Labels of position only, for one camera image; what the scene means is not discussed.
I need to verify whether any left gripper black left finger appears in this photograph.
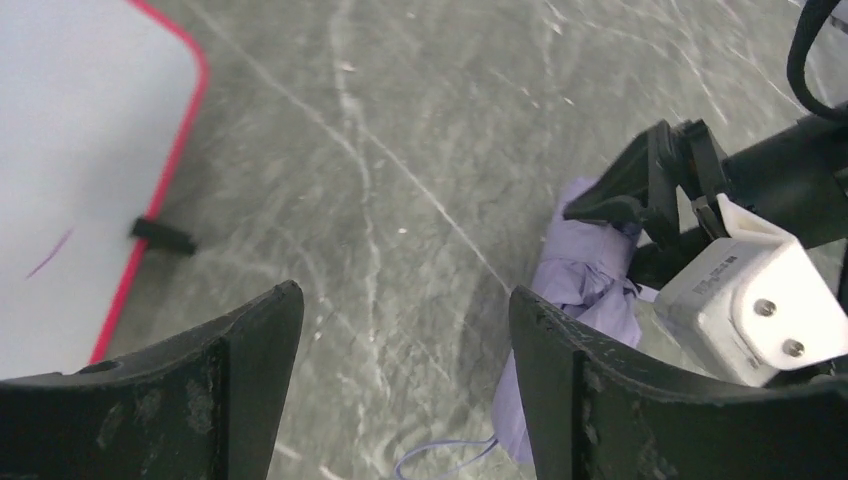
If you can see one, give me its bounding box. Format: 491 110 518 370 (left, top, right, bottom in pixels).
1 281 304 479

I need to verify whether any red framed whiteboard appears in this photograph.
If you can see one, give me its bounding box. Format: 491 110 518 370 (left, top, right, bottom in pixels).
1 1 208 379

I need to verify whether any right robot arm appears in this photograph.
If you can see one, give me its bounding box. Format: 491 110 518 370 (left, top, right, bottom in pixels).
563 1 847 288

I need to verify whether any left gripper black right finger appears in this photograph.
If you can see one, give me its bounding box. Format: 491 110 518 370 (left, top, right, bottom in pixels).
509 287 847 479

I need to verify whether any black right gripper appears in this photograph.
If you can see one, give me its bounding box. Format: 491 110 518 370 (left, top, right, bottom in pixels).
563 119 727 289

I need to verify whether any white and black folding umbrella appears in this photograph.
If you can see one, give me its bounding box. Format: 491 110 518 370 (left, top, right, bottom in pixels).
395 177 641 479

